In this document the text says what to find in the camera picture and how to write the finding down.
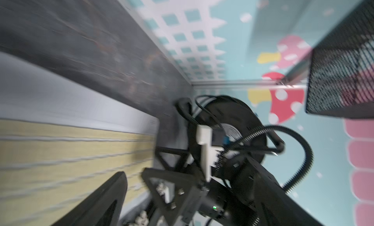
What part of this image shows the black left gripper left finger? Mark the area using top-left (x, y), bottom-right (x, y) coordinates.
top-left (53, 171), bottom-right (128, 226)

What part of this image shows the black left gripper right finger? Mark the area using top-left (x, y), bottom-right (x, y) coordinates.
top-left (254, 173), bottom-right (321, 226)

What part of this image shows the black wire mesh basket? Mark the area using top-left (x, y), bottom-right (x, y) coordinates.
top-left (305, 0), bottom-right (374, 119)

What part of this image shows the yellow key white keyboard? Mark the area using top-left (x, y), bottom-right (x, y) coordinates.
top-left (1, 53), bottom-right (159, 226)

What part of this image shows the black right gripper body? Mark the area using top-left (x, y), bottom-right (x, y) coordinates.
top-left (181, 155), bottom-right (279, 226)

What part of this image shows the black cable reel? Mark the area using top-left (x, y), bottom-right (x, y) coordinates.
top-left (175, 95), bottom-right (285, 178)

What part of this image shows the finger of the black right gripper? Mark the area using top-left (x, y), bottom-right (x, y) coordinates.
top-left (141, 168), bottom-right (205, 226)
top-left (155, 147), bottom-right (190, 172)

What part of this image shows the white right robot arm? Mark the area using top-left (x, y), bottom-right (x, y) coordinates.
top-left (142, 126), bottom-right (318, 226)

